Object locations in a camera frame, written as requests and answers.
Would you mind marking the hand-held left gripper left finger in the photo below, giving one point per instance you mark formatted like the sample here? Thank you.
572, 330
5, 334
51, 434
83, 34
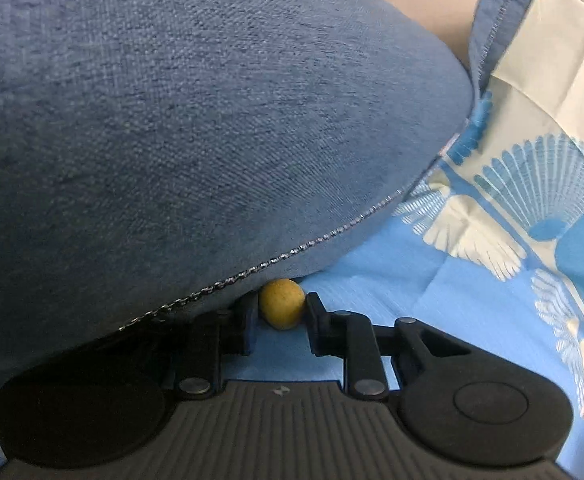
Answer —
248, 332

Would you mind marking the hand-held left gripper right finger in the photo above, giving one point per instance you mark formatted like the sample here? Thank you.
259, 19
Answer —
314, 322

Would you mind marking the small yellow round fruit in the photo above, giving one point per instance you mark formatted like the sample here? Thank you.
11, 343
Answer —
282, 305

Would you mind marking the blue fan-print sheet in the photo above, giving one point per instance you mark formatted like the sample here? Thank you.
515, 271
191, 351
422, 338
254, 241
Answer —
497, 260

